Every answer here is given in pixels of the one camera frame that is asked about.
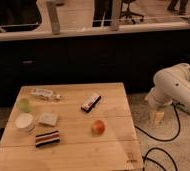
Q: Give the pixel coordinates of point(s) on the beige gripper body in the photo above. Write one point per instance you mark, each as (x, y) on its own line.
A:
(156, 116)

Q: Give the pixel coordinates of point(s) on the red orange apple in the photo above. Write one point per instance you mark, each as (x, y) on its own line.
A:
(98, 127)

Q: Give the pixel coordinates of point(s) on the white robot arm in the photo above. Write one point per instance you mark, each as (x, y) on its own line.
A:
(171, 85)

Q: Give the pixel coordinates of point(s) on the white paper cup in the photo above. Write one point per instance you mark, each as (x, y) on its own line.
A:
(25, 122)

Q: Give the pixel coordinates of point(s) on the dark snack bar wrapper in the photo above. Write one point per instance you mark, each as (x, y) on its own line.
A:
(90, 102)

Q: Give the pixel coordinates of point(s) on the black office chair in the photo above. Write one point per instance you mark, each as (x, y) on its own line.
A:
(128, 14)

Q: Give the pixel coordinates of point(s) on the white square sponge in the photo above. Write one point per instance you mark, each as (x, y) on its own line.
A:
(48, 119)

